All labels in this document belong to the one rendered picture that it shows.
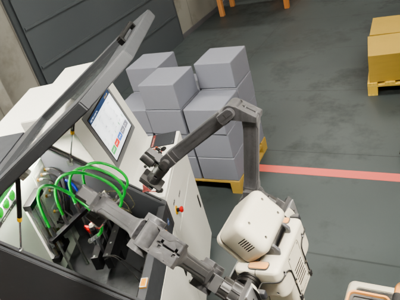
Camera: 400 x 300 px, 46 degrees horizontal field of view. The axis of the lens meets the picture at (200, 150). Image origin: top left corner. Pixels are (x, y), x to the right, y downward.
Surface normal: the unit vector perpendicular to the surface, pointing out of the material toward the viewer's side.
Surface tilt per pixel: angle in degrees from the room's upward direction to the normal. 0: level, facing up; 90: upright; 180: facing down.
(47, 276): 90
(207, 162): 90
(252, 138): 84
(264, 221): 48
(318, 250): 0
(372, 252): 0
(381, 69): 90
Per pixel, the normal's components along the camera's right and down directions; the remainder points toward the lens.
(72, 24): 0.87, 0.05
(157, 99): -0.42, 0.56
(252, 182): -0.34, 0.34
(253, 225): 0.47, -0.52
